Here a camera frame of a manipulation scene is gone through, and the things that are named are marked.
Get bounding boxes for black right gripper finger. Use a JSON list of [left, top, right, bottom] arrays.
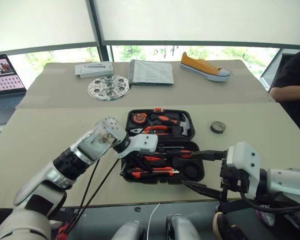
[[182, 180, 228, 201], [191, 149, 228, 161]]

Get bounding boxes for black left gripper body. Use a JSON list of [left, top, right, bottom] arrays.
[[132, 149, 156, 163]]

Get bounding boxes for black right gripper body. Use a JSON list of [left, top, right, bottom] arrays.
[[219, 157, 251, 201]]

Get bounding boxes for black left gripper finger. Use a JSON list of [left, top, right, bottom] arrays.
[[149, 146, 170, 155], [126, 154, 151, 173]]

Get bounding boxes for flathead screwdriver black orange handle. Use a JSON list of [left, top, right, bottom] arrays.
[[142, 155, 172, 166]]

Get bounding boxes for black tool case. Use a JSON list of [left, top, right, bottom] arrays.
[[119, 107, 206, 186]]

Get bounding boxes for orange black utility knife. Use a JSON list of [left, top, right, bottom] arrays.
[[124, 167, 180, 178]]

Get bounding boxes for grey tape roll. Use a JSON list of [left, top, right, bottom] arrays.
[[210, 120, 227, 135]]

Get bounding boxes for orange black tape measure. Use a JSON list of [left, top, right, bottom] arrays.
[[132, 112, 148, 124]]

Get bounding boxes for dark shoe tan trim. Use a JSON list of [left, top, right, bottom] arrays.
[[211, 211, 244, 240]]

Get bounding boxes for silver rounded robot leg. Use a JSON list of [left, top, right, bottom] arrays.
[[165, 214, 201, 240], [111, 220, 146, 240]]

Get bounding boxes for white purple shoe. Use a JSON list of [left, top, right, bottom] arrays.
[[255, 203, 276, 227]]

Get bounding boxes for round perforated metal plate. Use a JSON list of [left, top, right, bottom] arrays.
[[87, 74, 131, 102]]

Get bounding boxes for grey folded cloth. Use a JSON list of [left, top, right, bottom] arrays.
[[127, 59, 175, 87]]

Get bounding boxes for yellow canvas sneaker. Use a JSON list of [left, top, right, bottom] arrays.
[[179, 51, 231, 82]]

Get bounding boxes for white flat cardboard box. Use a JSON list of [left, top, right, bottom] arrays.
[[74, 60, 114, 79]]

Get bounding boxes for person in black shirt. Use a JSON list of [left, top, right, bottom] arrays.
[[269, 41, 300, 141]]

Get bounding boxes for open laptop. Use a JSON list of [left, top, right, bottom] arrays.
[[0, 54, 28, 126]]

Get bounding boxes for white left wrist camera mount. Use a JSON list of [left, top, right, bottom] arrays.
[[117, 134, 159, 159]]

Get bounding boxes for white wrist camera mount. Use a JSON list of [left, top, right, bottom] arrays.
[[117, 134, 159, 159], [226, 141, 261, 200]]

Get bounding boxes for pliers with orange handles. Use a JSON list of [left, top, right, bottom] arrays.
[[142, 124, 171, 136]]

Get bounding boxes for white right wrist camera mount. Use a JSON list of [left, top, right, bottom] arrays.
[[226, 141, 261, 200]]

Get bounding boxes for claw hammer orange black handle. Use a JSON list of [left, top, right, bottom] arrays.
[[149, 113, 191, 137]]

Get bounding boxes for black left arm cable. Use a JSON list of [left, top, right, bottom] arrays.
[[72, 156, 121, 227], [67, 159, 101, 233]]

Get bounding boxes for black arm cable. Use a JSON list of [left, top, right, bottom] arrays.
[[67, 159, 101, 233], [239, 192, 300, 215], [72, 156, 121, 227]]

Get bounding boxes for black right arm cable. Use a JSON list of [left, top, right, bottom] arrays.
[[239, 192, 300, 215]]

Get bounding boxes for thin white cable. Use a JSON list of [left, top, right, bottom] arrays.
[[146, 202, 161, 240]]

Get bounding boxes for red cable clip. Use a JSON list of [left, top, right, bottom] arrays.
[[56, 223, 72, 239]]

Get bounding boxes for grey window frame post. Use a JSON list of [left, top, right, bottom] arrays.
[[85, 0, 114, 62]]

